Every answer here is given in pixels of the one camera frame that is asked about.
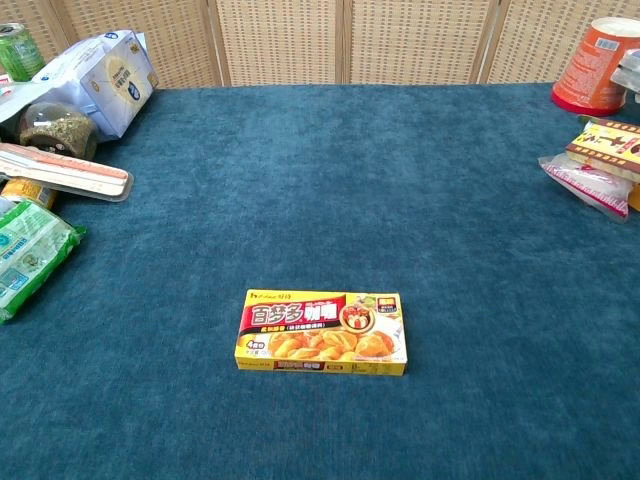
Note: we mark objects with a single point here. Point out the orange upside-down cup container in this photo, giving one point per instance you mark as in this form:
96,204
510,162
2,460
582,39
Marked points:
592,65

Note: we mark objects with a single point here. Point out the green drink can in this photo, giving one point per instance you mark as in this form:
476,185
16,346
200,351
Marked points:
19,50

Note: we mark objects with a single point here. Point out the clear bag of white grains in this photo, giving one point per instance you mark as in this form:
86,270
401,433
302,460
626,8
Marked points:
587,185

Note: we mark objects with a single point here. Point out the green plastic food packet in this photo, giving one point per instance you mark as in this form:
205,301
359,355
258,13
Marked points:
27,252

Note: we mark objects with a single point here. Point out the blue table cloth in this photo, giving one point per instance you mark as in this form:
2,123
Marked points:
320,225

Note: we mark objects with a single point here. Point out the white blue tissue pack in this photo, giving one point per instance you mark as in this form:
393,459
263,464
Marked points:
107,75

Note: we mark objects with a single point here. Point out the grey foil pouch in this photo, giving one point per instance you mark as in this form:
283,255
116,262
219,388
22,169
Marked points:
628,72

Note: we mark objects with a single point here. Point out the woven rattan folding screen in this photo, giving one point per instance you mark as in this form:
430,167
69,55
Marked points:
320,40

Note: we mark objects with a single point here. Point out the chopsticks in clear package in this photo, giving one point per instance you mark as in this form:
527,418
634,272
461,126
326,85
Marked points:
65,172

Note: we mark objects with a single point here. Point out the yellow tin can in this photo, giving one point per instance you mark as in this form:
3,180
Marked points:
27,191

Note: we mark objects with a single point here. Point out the white plastic bag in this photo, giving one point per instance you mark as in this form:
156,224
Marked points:
17,100

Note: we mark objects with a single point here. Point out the yellow brown printed box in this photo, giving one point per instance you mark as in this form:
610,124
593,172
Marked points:
607,147

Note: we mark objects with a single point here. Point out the yellow red curry box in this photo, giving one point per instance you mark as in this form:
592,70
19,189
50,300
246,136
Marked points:
320,332

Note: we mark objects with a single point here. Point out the glass jar of dried herbs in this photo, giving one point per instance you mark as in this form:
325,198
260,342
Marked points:
57,130

